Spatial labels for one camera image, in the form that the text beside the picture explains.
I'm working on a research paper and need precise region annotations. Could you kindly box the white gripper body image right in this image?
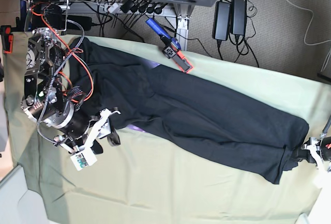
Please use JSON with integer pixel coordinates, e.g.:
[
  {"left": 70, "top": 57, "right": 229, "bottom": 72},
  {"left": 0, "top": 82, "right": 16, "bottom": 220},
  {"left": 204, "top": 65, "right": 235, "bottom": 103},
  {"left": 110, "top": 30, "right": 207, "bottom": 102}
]
[{"left": 301, "top": 136, "right": 331, "bottom": 190}]

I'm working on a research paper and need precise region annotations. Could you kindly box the black power adapter pair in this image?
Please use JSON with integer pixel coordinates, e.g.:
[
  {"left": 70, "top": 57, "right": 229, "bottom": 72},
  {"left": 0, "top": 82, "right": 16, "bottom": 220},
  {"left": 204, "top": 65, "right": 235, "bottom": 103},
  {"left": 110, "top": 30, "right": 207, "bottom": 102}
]
[
  {"left": 212, "top": 1, "right": 230, "bottom": 41},
  {"left": 230, "top": 0, "right": 247, "bottom": 36}
]

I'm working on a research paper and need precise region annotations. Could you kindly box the blue orange clamp left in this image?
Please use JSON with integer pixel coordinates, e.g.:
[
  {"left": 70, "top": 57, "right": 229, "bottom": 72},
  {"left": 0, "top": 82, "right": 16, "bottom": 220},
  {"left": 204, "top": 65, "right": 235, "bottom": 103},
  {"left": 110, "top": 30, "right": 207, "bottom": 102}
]
[{"left": 1, "top": 17, "right": 24, "bottom": 54}]

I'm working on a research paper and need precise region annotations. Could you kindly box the blue orange clamp centre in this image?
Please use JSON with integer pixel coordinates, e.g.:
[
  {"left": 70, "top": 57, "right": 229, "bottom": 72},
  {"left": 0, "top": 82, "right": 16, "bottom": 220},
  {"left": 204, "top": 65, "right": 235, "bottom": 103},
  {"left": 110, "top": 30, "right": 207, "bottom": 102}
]
[{"left": 145, "top": 18, "right": 193, "bottom": 73}]

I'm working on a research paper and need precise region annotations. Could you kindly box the black power adapter pair right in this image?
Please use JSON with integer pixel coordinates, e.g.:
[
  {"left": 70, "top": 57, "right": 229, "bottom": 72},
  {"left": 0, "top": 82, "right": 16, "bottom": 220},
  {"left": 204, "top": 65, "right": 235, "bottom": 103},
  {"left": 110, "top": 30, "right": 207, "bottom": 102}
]
[{"left": 230, "top": 0, "right": 247, "bottom": 36}]

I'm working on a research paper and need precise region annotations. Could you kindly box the white cable on floor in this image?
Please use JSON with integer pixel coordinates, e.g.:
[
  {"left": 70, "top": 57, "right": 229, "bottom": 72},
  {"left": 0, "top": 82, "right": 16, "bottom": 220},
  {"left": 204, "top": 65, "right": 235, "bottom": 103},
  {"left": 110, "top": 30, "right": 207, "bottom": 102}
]
[{"left": 278, "top": 0, "right": 330, "bottom": 46}]

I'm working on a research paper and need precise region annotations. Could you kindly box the blue orange clamp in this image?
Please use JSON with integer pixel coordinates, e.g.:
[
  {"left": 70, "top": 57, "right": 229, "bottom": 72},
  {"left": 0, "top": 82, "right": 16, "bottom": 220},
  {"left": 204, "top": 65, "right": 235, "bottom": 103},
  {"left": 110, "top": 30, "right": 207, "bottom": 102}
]
[
  {"left": 1, "top": 17, "right": 24, "bottom": 54},
  {"left": 145, "top": 18, "right": 193, "bottom": 73}
]

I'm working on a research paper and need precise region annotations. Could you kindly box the white power strip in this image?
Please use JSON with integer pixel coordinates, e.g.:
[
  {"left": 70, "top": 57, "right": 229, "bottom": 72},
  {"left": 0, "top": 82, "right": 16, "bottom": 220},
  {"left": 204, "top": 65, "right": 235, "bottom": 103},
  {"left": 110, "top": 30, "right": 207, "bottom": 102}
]
[{"left": 102, "top": 0, "right": 176, "bottom": 17}]

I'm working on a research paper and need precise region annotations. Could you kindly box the black power adapter pair left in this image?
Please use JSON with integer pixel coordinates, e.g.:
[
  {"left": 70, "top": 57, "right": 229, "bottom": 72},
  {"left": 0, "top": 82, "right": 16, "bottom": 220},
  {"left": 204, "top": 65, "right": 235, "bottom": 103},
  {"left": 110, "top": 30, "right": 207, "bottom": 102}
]
[{"left": 212, "top": 1, "right": 230, "bottom": 41}]

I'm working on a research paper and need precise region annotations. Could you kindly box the aluminium frame post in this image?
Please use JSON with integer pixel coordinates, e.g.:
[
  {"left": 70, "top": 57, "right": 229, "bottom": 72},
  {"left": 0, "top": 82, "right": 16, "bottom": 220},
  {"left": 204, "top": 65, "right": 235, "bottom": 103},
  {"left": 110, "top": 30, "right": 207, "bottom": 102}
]
[{"left": 165, "top": 3, "right": 194, "bottom": 51}]

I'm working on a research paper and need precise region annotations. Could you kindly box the black power brick left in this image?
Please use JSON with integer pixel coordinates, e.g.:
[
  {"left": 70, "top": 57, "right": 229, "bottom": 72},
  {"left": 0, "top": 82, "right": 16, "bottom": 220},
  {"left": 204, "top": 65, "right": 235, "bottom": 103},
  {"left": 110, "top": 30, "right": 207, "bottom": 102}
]
[{"left": 67, "top": 15, "right": 93, "bottom": 31}]

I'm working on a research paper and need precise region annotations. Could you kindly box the grey plastic bin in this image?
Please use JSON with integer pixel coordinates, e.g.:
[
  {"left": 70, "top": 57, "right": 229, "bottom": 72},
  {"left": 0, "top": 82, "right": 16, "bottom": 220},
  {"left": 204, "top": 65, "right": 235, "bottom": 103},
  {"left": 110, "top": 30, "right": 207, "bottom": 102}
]
[{"left": 1, "top": 166, "right": 50, "bottom": 224}]

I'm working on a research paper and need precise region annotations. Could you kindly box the dark navy T-shirt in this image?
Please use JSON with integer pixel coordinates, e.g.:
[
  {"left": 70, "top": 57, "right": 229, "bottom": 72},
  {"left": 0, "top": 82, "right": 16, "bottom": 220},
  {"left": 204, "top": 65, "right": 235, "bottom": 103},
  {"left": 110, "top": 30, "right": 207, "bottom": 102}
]
[{"left": 70, "top": 39, "right": 309, "bottom": 184}]

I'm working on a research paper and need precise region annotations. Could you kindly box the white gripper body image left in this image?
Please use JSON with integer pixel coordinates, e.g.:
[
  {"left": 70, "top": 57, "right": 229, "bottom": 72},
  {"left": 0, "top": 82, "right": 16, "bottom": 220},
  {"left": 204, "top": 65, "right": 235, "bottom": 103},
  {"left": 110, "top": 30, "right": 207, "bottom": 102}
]
[{"left": 53, "top": 107, "right": 121, "bottom": 171}]

